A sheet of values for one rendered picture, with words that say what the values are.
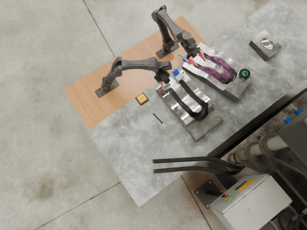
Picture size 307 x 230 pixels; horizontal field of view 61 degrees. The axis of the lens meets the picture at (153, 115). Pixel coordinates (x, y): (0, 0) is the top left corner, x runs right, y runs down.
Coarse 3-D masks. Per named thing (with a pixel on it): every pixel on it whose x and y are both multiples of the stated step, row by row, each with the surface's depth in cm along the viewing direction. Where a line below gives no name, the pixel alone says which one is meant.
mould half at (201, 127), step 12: (180, 72) 203; (192, 84) 201; (168, 96) 199; (180, 96) 199; (204, 96) 194; (180, 108) 195; (192, 108) 191; (180, 120) 196; (192, 120) 189; (204, 120) 195; (216, 120) 195; (192, 132) 194; (204, 132) 193
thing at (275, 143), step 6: (270, 138) 120; (276, 138) 111; (258, 144) 134; (270, 144) 117; (276, 144) 111; (282, 144) 107; (252, 150) 142; (258, 150) 133; (228, 156) 192; (240, 156) 165; (234, 162) 189
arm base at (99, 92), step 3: (114, 81) 213; (111, 84) 212; (114, 84) 212; (117, 84) 212; (111, 87) 212; (114, 87) 212; (96, 90) 212; (99, 90) 211; (102, 90) 211; (105, 90) 209; (108, 90) 210; (96, 93) 211; (99, 93) 211; (102, 93) 211; (105, 93) 211; (99, 96) 210
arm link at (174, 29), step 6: (162, 6) 179; (156, 12) 178; (162, 12) 178; (156, 18) 184; (162, 18) 178; (168, 18) 177; (168, 24) 176; (174, 24) 175; (174, 30) 174; (180, 30) 174
